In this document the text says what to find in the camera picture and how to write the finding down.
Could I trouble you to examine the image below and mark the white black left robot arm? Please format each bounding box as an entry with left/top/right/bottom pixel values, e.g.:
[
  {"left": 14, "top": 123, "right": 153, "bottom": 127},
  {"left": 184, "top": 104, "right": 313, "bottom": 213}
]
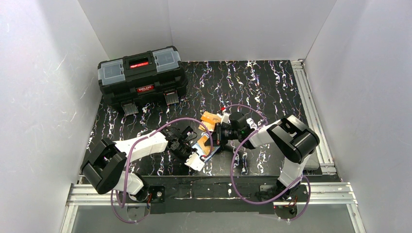
[{"left": 80, "top": 126, "right": 196, "bottom": 196}]

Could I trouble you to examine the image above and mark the single orange credit card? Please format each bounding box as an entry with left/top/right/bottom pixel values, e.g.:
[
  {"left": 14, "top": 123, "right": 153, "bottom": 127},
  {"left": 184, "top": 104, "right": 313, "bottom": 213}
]
[{"left": 194, "top": 133, "right": 211, "bottom": 157}]

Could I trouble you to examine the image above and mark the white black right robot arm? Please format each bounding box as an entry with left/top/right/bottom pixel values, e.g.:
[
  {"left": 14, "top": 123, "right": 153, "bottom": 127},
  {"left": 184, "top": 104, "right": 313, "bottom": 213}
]
[{"left": 212, "top": 112, "right": 320, "bottom": 194}]

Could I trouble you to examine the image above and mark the orange credit card stack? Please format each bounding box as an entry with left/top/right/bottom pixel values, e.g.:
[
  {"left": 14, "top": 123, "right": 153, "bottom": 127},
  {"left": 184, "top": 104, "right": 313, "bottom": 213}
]
[{"left": 198, "top": 111, "right": 222, "bottom": 132}]

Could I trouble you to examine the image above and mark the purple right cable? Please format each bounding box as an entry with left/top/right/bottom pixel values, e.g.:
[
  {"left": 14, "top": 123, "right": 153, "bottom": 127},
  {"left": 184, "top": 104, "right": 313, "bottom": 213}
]
[{"left": 220, "top": 104, "right": 312, "bottom": 222}]

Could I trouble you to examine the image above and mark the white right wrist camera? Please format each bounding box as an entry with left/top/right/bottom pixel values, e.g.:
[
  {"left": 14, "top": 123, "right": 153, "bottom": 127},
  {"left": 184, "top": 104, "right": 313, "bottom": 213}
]
[{"left": 218, "top": 107, "right": 230, "bottom": 124}]

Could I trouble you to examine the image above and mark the navy blue card holder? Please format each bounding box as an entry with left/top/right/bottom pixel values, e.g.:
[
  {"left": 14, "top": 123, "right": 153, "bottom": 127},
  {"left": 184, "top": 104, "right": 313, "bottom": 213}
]
[{"left": 192, "top": 143, "right": 221, "bottom": 162}]

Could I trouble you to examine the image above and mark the black red toolbox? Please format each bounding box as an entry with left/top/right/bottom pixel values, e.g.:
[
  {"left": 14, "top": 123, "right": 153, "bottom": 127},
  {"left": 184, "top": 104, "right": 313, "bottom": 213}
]
[{"left": 98, "top": 46, "right": 189, "bottom": 109}]

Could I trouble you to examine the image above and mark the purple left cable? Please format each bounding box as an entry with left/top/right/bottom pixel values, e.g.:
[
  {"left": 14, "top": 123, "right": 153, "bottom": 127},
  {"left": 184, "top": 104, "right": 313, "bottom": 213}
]
[{"left": 111, "top": 117, "right": 215, "bottom": 224}]

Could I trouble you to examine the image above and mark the purple cable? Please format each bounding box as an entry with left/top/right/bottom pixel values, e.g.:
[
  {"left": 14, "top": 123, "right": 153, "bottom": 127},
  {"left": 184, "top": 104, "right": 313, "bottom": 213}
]
[
  {"left": 220, "top": 104, "right": 312, "bottom": 222},
  {"left": 111, "top": 117, "right": 215, "bottom": 224}
]

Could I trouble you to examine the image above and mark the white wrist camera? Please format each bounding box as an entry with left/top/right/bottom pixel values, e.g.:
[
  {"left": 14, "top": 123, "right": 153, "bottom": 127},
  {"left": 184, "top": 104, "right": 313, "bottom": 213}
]
[
  {"left": 184, "top": 152, "right": 205, "bottom": 171},
  {"left": 218, "top": 107, "right": 230, "bottom": 124}
]

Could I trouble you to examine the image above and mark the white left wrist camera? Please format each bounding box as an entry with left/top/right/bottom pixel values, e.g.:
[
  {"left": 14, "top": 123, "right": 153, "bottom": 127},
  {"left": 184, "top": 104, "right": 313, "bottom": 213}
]
[{"left": 184, "top": 152, "right": 205, "bottom": 171}]

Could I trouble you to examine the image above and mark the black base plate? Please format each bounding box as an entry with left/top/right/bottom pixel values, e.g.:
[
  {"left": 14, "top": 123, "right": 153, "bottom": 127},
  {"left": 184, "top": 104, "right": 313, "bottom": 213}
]
[{"left": 117, "top": 176, "right": 309, "bottom": 215}]

